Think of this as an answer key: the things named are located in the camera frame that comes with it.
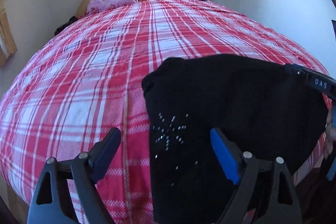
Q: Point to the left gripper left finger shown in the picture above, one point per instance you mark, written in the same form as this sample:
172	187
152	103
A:
52	202

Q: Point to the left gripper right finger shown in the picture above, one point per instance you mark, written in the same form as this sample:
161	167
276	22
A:
243	169

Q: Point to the black pants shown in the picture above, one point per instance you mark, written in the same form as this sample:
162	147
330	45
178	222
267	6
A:
255	103

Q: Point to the person right hand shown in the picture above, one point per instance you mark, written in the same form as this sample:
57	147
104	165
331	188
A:
330	135

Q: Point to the red plaid bed sheet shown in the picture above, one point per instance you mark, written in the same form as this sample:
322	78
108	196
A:
88	79

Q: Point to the beige curtain left window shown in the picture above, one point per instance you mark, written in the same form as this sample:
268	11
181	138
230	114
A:
8	46

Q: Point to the dark cloth beside bed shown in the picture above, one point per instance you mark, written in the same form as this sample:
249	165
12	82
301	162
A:
72	20

